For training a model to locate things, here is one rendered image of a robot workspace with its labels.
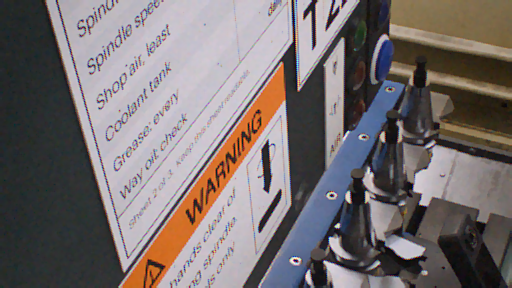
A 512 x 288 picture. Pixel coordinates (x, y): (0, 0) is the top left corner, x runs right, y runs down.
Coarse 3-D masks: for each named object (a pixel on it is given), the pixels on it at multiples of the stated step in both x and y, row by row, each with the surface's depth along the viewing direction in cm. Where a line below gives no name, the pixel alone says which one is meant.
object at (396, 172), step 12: (384, 144) 93; (396, 144) 93; (384, 156) 94; (396, 156) 94; (372, 168) 97; (384, 168) 95; (396, 168) 95; (372, 180) 97; (384, 180) 96; (396, 180) 96
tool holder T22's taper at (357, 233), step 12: (348, 192) 87; (348, 204) 86; (360, 204) 86; (348, 216) 87; (360, 216) 86; (372, 216) 88; (348, 228) 88; (360, 228) 87; (372, 228) 88; (348, 240) 89; (360, 240) 88; (372, 240) 89; (360, 252) 89
